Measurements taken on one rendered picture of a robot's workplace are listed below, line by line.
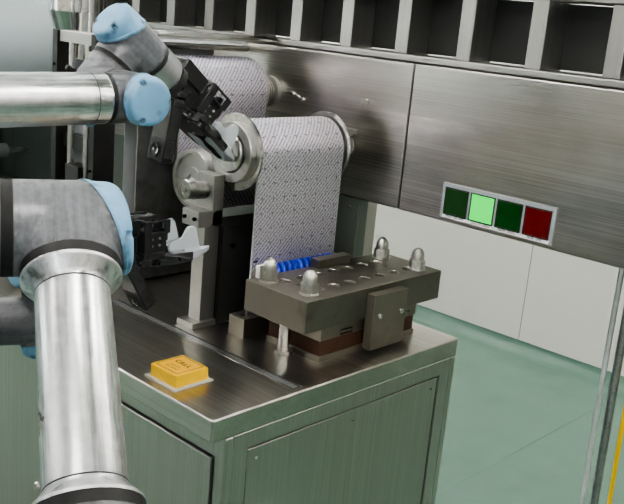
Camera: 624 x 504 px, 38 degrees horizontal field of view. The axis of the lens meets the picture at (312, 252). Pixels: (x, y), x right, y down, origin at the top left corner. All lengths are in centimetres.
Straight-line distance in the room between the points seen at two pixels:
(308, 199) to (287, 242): 10
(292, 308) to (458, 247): 310
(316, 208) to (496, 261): 278
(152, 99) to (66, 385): 53
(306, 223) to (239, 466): 55
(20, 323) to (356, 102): 87
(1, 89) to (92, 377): 46
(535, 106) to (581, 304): 272
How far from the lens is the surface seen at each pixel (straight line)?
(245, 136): 168
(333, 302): 162
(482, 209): 175
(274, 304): 163
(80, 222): 105
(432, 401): 188
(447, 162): 179
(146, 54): 150
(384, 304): 171
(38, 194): 107
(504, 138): 172
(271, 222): 174
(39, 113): 129
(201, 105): 159
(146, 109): 134
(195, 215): 172
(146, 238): 151
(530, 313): 449
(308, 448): 161
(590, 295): 432
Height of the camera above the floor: 152
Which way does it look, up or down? 15 degrees down
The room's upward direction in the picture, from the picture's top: 5 degrees clockwise
